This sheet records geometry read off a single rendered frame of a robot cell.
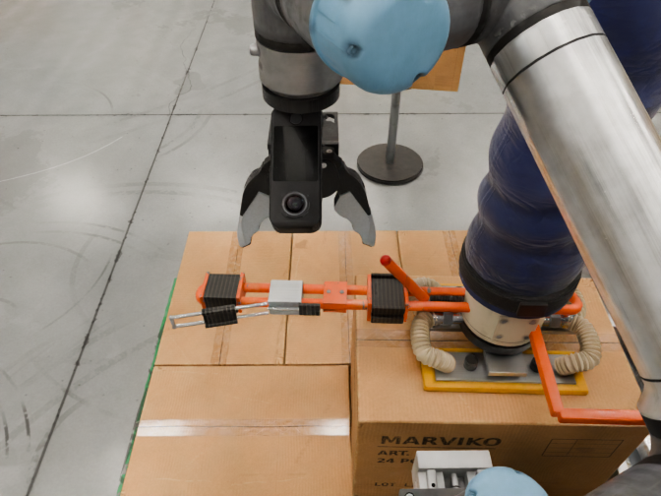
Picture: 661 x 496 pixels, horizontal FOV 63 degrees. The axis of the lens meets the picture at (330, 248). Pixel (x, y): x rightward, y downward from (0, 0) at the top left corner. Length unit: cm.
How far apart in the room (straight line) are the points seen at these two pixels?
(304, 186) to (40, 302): 246
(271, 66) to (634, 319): 33
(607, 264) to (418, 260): 161
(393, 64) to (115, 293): 248
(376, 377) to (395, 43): 93
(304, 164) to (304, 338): 129
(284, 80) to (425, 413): 84
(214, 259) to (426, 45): 170
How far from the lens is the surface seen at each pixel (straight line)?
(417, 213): 300
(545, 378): 110
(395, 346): 124
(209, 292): 116
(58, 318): 276
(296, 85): 47
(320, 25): 36
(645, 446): 177
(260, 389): 165
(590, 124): 39
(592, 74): 40
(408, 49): 35
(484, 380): 120
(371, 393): 117
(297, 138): 49
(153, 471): 160
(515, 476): 79
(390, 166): 326
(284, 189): 47
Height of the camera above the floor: 196
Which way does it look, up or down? 45 degrees down
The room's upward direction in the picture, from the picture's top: straight up
